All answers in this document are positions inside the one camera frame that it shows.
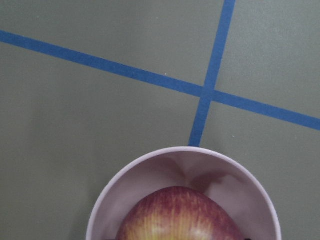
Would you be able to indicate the red apple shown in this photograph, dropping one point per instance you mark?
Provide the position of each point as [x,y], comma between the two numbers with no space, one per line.
[178,213]

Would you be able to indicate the pink bowl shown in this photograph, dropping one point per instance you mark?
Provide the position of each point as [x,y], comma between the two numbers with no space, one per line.
[218,177]

